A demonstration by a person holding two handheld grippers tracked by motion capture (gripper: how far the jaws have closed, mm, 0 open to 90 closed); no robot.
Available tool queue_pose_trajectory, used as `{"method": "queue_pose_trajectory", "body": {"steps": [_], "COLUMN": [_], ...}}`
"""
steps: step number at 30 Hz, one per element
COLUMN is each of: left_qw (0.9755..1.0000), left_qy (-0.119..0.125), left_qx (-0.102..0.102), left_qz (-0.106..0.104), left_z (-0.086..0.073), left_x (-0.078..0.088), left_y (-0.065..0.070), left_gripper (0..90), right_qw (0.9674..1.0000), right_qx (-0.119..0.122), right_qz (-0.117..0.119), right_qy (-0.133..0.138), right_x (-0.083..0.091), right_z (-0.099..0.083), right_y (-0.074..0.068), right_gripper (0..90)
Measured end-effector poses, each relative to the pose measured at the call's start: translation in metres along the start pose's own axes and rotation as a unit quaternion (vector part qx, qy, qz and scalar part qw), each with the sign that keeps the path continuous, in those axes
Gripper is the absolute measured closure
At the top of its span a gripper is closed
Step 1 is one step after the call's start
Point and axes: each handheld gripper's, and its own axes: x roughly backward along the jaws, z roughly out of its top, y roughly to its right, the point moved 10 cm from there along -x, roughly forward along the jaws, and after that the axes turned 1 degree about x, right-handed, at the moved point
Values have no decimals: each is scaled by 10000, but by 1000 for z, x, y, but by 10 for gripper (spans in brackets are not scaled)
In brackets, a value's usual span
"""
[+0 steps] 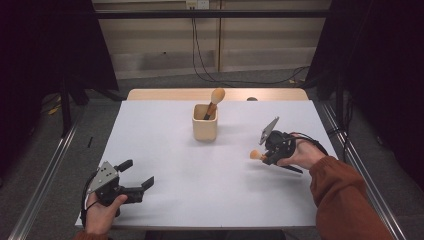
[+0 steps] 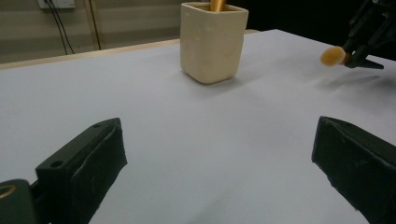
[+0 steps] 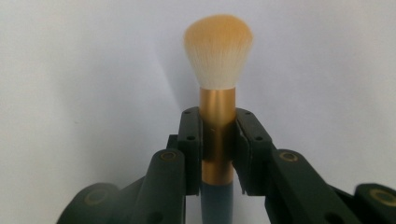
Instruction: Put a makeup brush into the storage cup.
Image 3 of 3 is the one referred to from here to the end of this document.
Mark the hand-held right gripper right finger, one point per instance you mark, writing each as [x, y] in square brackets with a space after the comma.
[252, 149]

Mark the angled-head makeup brush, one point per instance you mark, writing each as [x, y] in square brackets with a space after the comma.
[218, 49]

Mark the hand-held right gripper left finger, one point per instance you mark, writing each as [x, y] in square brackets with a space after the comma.
[190, 146]

